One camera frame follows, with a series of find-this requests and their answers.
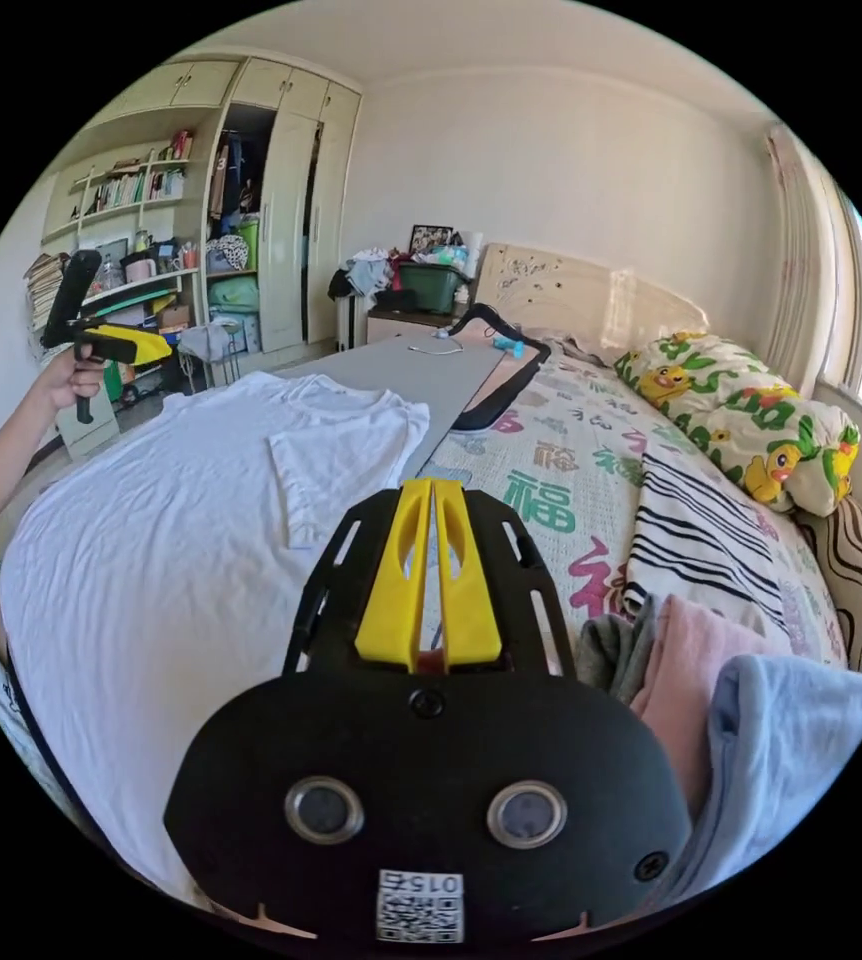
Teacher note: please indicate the black-edged pink bag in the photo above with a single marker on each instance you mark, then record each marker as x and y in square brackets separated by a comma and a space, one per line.
[502, 382]

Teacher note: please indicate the person's left hand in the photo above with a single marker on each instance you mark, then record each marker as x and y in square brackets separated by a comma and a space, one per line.
[62, 384]

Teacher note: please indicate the person's left forearm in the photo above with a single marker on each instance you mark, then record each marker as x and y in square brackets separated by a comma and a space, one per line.
[11, 457]

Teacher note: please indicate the pale pink curtain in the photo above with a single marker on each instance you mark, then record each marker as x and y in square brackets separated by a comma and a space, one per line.
[806, 262]

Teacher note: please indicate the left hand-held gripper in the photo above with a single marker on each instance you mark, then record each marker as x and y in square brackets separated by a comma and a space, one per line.
[105, 349]

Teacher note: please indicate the cream shelf with books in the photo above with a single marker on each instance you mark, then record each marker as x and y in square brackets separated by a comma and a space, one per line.
[131, 187]

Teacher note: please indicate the heap of clothes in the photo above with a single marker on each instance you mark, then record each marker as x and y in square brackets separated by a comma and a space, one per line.
[367, 274]

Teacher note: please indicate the rolled quilt with duck print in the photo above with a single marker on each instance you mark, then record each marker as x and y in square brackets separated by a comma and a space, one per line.
[738, 420]

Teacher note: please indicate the stool with grey cloth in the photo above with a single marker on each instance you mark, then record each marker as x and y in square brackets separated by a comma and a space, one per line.
[210, 341]

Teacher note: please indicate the bed with printed sheet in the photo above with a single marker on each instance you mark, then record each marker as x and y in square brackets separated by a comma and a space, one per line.
[551, 450]

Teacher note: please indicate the grey folding board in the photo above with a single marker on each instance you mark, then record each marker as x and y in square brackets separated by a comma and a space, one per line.
[420, 375]

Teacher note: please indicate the bedside cabinet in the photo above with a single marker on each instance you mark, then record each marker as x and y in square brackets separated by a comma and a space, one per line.
[393, 324]

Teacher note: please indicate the small turquoise object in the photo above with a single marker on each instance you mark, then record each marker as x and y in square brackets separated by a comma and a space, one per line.
[510, 348]

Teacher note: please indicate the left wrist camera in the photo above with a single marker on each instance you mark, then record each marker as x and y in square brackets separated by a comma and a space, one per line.
[71, 296]

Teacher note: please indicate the white short sleeve shirt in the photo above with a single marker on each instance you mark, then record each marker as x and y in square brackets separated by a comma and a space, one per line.
[176, 562]

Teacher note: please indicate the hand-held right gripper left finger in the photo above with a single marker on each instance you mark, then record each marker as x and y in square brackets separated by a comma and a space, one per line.
[393, 585]

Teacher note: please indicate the black picture frame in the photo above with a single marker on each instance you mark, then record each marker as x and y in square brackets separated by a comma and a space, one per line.
[431, 238]

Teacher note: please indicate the pile of clothes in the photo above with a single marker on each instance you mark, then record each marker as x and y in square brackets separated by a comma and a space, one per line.
[776, 750]

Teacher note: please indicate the cream cupboard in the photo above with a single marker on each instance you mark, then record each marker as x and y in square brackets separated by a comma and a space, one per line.
[285, 225]

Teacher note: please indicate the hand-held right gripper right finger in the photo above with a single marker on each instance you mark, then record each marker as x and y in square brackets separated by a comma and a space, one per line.
[468, 592]

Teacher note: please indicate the green plastic bin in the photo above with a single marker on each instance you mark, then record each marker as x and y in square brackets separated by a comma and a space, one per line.
[431, 289]

